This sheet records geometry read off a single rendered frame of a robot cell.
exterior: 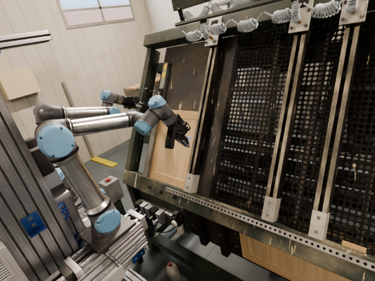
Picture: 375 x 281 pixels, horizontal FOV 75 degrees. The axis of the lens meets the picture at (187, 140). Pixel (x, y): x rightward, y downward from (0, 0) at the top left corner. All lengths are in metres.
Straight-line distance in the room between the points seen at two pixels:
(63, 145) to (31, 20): 4.03
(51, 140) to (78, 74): 4.10
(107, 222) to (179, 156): 0.83
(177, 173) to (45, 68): 3.52
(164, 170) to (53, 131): 1.10
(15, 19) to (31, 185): 3.77
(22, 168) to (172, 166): 0.98
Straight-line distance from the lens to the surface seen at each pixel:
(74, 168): 1.06
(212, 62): 1.74
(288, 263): 1.90
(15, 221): 1.39
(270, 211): 1.39
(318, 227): 1.33
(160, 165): 1.95
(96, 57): 5.26
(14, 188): 1.32
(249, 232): 1.49
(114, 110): 1.73
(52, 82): 4.86
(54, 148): 1.00
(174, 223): 1.76
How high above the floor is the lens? 1.88
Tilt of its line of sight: 23 degrees down
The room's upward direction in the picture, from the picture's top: 12 degrees counter-clockwise
